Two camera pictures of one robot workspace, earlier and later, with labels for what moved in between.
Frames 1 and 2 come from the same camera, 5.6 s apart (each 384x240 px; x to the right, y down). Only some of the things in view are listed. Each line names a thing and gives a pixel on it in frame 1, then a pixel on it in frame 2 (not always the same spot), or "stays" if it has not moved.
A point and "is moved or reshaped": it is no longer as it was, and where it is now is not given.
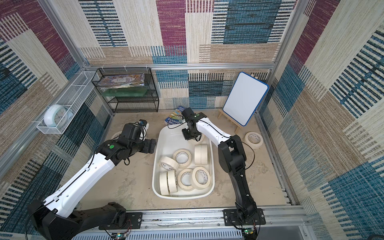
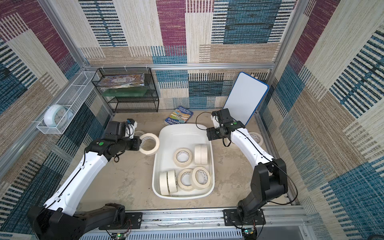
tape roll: x=172 y=181 stays
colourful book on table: x=176 y=116 stays
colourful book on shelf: x=121 y=81 stays
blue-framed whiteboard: x=244 y=97 stays
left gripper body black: x=145 y=146 -> x=132 y=144
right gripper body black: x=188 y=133 -> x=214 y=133
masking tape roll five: x=169 y=163 is moved or reshaped
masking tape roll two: x=253 y=139 stays
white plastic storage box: x=182 y=168 stays
